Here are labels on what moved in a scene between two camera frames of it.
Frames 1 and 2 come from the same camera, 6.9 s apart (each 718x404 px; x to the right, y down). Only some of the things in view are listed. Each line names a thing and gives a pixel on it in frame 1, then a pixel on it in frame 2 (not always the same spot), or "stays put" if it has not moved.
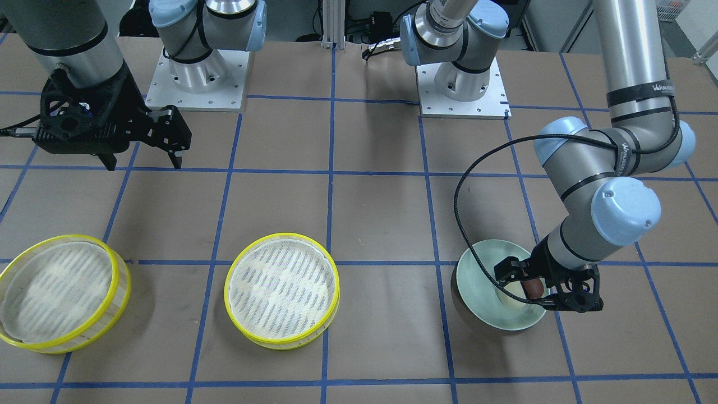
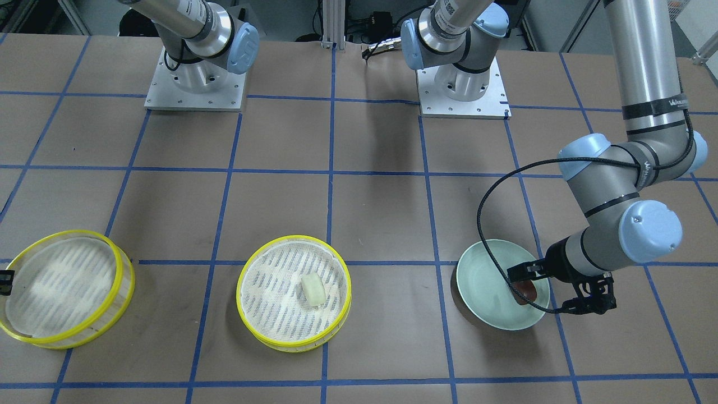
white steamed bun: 516,289 to 313,289
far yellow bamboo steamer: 63,294 stays put
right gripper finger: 109,160 to 6,280
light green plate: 478,293 stays put
